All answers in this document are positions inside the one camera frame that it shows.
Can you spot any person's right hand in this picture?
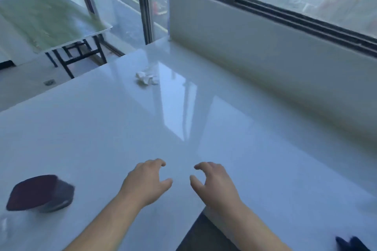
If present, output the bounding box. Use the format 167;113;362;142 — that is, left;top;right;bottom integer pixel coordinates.
189;162;244;213

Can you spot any person's left hand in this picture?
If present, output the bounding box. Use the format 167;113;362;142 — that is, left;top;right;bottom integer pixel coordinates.
119;158;174;209

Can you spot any person's left forearm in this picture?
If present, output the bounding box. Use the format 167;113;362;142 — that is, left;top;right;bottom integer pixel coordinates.
63;192;143;251

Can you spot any person's right forearm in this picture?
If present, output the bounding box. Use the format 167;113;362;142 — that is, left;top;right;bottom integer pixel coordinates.
206;201;292;251

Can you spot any crumpled white paper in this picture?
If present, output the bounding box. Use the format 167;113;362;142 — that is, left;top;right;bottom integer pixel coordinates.
135;71;159;86

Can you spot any dark red bowl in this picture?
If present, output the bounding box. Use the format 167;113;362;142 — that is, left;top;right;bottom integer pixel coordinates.
6;175;75;213

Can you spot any white backsplash panel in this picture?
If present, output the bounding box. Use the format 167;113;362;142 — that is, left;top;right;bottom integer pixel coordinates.
168;0;377;131

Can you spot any dark blue cloth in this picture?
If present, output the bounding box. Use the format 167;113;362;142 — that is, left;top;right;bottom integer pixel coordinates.
335;236;371;251

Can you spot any green folding table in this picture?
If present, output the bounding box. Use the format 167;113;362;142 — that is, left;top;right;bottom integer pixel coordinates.
0;0;113;79

